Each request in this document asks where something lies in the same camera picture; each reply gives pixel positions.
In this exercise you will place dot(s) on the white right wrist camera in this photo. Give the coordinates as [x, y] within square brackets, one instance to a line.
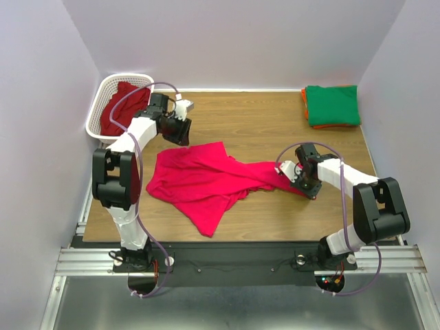
[291, 170]

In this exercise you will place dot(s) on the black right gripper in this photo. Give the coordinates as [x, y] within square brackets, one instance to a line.
[309, 193]

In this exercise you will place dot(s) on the folded green t shirt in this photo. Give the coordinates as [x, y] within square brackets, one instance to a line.
[331, 104]

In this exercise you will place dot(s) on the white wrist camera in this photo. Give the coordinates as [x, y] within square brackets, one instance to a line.
[291, 170]
[182, 107]

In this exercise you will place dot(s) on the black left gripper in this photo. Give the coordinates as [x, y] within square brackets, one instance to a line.
[182, 137]

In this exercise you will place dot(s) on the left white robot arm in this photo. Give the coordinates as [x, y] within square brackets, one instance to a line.
[117, 181]

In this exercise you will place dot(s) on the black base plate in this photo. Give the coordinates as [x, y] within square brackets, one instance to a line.
[225, 264]

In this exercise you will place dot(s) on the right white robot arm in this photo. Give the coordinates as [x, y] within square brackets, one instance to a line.
[373, 208]

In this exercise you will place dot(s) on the dark red t shirt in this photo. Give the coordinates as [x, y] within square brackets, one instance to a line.
[125, 110]

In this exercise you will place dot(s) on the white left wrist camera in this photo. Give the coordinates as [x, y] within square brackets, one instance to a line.
[182, 107]

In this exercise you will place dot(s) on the aluminium frame rail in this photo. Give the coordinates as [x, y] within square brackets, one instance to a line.
[75, 261]

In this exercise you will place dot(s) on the folded orange t shirt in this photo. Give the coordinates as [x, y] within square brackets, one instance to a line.
[304, 99]

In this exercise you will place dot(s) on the white perforated plastic basket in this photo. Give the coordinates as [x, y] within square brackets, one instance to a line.
[107, 88]

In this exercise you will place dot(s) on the bright pink t shirt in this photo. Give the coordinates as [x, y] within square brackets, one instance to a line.
[203, 182]

